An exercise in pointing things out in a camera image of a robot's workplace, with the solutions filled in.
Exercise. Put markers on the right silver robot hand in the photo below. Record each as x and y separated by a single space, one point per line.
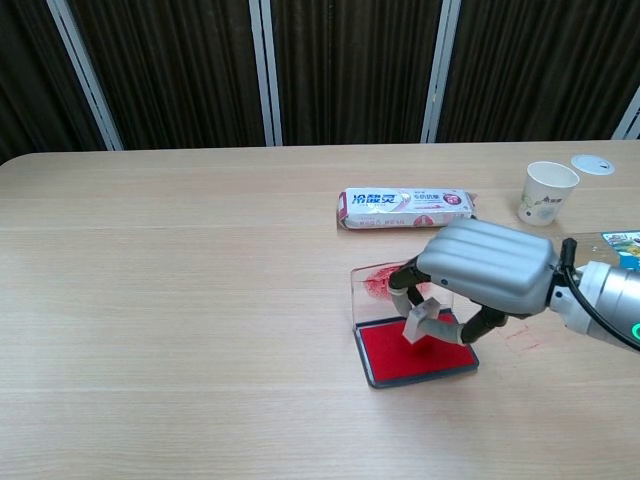
490 260

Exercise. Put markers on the red white stamp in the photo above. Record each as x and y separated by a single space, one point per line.
422 315

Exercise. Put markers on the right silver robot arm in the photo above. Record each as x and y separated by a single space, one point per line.
610 300

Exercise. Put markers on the red ink pad clear lid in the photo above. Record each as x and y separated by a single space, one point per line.
390 357

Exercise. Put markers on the white paper cup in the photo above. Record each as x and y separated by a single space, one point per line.
542 200

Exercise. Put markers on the white pink toothpaste box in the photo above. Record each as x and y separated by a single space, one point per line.
400 207

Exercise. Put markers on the white round cup lid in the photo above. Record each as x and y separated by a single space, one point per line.
590 164

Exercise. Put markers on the dark folding screen panel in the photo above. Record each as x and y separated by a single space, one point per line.
350 65
175 70
535 65
30 75

